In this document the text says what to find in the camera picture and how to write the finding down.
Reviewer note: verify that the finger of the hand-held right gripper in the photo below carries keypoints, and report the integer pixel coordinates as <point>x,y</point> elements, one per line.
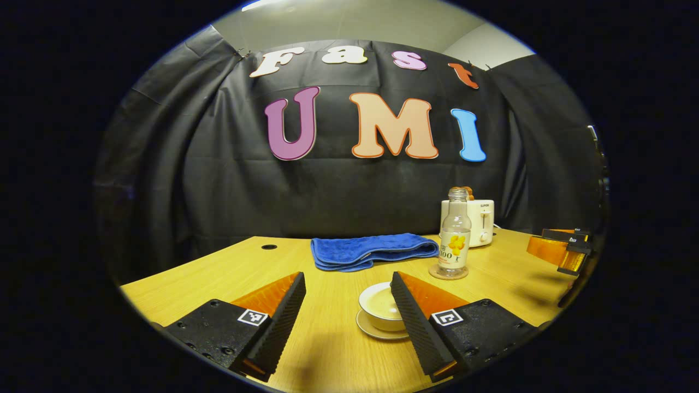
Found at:
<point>551,252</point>
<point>565,236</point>

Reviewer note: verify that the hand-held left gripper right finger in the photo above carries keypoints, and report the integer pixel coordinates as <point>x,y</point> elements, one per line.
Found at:
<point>418,327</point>

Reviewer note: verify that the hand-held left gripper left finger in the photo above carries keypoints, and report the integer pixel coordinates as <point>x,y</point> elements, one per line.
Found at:
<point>281,327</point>

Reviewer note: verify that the round cork coaster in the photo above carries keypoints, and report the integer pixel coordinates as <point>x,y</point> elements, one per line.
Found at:
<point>437,274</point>

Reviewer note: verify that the clear water bottle yellow label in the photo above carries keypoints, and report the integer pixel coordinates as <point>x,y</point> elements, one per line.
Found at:
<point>454,245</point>

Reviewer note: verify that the white toaster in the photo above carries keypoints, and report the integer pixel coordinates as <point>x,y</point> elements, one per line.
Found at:
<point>481,224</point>

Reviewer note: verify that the folded blue towel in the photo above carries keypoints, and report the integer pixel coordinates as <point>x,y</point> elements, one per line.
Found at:
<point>366,251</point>

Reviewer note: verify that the toast slice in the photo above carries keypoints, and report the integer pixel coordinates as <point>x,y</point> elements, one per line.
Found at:
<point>469,192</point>

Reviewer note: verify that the black backdrop cloth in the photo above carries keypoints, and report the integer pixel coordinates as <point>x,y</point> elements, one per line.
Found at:
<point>273,180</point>

